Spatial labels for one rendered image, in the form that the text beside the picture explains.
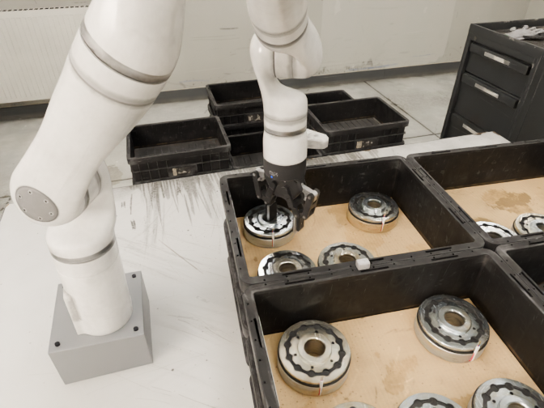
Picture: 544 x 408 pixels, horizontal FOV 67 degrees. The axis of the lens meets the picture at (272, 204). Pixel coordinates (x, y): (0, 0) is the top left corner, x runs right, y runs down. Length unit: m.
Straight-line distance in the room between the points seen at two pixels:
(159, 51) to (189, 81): 3.23
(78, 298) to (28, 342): 0.25
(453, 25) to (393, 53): 0.63
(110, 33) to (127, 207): 0.82
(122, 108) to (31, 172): 0.15
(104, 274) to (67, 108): 0.29
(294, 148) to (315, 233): 0.23
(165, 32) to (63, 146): 0.17
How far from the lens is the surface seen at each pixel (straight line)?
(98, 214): 0.64
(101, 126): 0.46
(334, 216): 0.88
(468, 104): 2.38
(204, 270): 0.95
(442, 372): 0.68
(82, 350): 0.77
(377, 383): 0.64
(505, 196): 1.07
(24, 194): 0.57
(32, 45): 3.49
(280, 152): 0.67
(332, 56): 3.92
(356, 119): 2.14
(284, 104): 0.64
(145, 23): 0.41
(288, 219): 0.82
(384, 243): 0.84
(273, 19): 0.49
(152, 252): 1.02
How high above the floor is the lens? 1.37
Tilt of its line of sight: 36 degrees down
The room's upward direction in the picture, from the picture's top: straight up
